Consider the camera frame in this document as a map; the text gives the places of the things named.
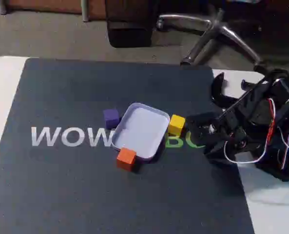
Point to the yellow cube block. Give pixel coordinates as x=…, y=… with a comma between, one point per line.
x=176, y=124

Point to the purple cube block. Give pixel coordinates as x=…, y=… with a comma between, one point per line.
x=111, y=118

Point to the orange cube block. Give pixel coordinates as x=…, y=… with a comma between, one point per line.
x=126, y=158

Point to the lavender rounded tray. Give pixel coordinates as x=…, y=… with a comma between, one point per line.
x=141, y=131

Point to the chrome office chair base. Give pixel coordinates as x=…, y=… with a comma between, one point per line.
x=222, y=29

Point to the dark brown furniture block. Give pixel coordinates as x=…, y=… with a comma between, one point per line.
x=129, y=24

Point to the grey metal leg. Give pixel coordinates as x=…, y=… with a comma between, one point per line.
x=1, y=6
x=85, y=9

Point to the dark printed desk mat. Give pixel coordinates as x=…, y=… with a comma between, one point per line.
x=61, y=195

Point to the brown wooden baseboard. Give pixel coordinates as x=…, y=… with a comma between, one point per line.
x=49, y=5

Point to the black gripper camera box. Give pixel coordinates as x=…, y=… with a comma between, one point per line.
x=202, y=126

